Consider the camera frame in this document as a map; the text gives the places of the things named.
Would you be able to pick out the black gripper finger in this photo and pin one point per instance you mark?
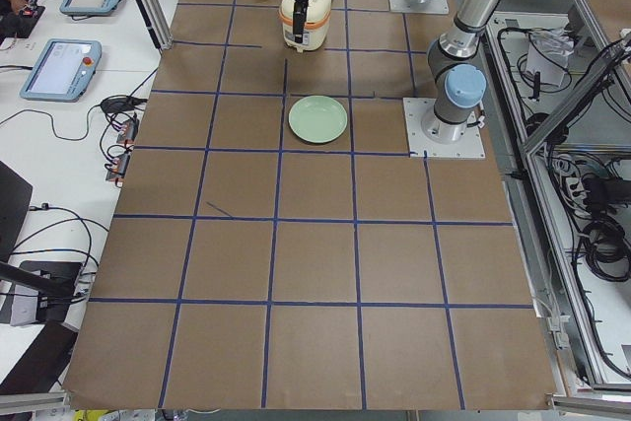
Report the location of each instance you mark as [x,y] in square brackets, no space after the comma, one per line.
[300,11]

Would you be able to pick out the cream rice cooker orange handle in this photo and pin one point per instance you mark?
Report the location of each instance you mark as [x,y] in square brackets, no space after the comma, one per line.
[316,26]

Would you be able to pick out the green plate table centre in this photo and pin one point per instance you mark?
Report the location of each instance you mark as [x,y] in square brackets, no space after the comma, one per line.
[318,119]

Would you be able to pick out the lower blue teach pendant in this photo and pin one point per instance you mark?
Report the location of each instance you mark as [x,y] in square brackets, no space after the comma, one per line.
[63,71]

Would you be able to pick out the black laptop corner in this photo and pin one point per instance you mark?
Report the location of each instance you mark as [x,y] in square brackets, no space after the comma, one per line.
[15,195]

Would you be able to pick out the usb hub with cables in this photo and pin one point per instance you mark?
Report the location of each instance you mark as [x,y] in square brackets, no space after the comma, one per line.
[121,114]

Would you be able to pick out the black camera stand base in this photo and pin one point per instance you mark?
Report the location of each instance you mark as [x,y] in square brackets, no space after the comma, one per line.
[41,291]

